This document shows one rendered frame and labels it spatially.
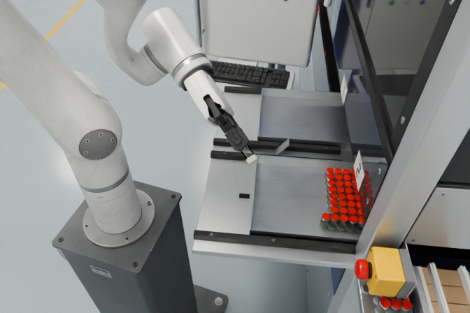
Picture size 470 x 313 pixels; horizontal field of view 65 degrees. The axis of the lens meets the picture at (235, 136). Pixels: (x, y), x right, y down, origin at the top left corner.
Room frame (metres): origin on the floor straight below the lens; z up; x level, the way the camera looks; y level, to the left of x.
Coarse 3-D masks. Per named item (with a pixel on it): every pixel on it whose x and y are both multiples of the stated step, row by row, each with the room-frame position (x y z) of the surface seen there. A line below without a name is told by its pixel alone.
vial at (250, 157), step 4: (244, 148) 0.51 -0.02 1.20; (248, 148) 0.51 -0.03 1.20; (244, 152) 0.50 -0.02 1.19; (248, 152) 0.50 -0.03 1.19; (252, 152) 0.50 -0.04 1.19; (244, 156) 0.50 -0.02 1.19; (248, 156) 0.50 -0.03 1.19; (252, 156) 0.50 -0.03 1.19; (256, 156) 0.50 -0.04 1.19; (248, 160) 0.49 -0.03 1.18; (252, 160) 0.49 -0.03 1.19; (256, 160) 0.50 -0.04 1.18
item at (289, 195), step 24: (264, 168) 0.74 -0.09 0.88; (288, 168) 0.74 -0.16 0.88; (312, 168) 0.74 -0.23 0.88; (264, 192) 0.65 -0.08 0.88; (288, 192) 0.65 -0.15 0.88; (312, 192) 0.65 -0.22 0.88; (264, 216) 0.57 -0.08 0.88; (288, 216) 0.57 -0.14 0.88; (312, 216) 0.57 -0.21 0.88; (336, 240) 0.48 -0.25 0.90
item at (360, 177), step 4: (360, 156) 0.63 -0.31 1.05; (356, 160) 0.65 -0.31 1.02; (360, 160) 0.62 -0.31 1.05; (356, 164) 0.64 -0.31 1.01; (360, 164) 0.61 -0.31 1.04; (356, 168) 0.63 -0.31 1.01; (360, 172) 0.59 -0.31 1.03; (356, 176) 0.61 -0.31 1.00; (360, 176) 0.58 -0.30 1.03; (356, 180) 0.60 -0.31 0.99; (360, 180) 0.58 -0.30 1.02; (360, 184) 0.57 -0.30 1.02
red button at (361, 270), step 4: (360, 260) 0.37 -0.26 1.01; (364, 260) 0.37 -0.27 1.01; (356, 264) 0.37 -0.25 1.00; (360, 264) 0.36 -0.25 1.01; (364, 264) 0.36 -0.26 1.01; (356, 268) 0.36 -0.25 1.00; (360, 268) 0.36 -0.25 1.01; (364, 268) 0.35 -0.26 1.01; (368, 268) 0.35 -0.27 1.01; (356, 272) 0.35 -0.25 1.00; (360, 272) 0.35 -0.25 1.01; (364, 272) 0.35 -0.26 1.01; (368, 272) 0.35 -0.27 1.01; (356, 276) 0.35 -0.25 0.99; (360, 276) 0.34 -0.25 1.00; (364, 276) 0.34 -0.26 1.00; (368, 276) 0.34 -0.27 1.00
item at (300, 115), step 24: (264, 96) 1.09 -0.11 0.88; (288, 96) 1.09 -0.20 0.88; (312, 96) 1.08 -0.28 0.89; (336, 96) 1.07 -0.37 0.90; (264, 120) 0.96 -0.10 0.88; (288, 120) 0.96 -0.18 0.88; (312, 120) 0.96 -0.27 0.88; (336, 120) 0.96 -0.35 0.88; (312, 144) 0.83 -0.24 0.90; (336, 144) 0.82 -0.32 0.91
